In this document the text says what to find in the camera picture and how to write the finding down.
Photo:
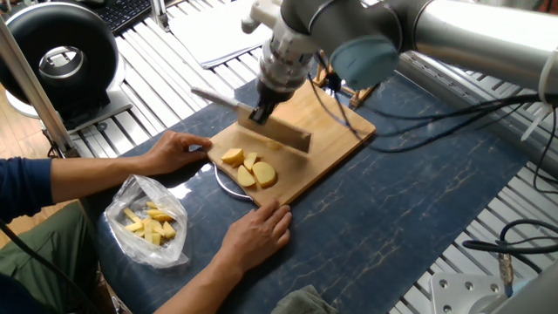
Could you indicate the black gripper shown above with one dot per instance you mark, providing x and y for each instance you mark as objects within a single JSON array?
[{"x": 282, "y": 71}]

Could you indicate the steel cleaver knife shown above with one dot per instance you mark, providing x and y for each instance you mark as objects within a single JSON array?
[{"x": 283, "y": 135}]

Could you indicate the bamboo cutting board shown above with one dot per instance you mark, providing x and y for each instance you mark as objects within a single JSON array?
[{"x": 340, "y": 122}]

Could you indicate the person's right forearm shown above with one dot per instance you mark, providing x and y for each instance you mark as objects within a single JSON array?
[{"x": 200, "y": 288}]

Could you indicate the person's left forearm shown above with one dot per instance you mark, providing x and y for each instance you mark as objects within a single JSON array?
[{"x": 87, "y": 183}]

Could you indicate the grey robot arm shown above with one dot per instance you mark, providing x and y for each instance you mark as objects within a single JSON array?
[{"x": 453, "y": 35}]

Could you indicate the person's left hand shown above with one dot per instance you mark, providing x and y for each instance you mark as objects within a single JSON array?
[{"x": 179, "y": 153}]

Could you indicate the person's right hand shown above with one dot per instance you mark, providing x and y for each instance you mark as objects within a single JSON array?
[{"x": 261, "y": 235}]

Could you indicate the narrow potato wedge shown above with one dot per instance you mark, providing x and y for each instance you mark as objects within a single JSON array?
[{"x": 250, "y": 161}]

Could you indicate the wooden knife rack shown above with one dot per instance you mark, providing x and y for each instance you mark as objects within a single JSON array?
[{"x": 359, "y": 94}]

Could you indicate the white sheet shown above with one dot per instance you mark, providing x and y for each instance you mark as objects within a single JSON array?
[{"x": 218, "y": 30}]

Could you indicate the dark blue marble mat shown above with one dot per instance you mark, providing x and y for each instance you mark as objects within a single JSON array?
[{"x": 401, "y": 201}]

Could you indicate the plastic bag of potato sticks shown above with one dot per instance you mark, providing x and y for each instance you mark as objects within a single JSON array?
[{"x": 144, "y": 222}]

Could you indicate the black keyboard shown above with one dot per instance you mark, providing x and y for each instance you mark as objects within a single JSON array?
[{"x": 122, "y": 13}]

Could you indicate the grey-green cloth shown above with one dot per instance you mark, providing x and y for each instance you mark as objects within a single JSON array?
[{"x": 301, "y": 301}]

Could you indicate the wooden pole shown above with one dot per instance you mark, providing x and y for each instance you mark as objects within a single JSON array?
[{"x": 35, "y": 92}]

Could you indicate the metal mounting plate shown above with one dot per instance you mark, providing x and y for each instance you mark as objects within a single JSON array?
[{"x": 466, "y": 296}]

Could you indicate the olive trousers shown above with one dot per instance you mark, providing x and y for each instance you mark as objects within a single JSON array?
[{"x": 44, "y": 262}]

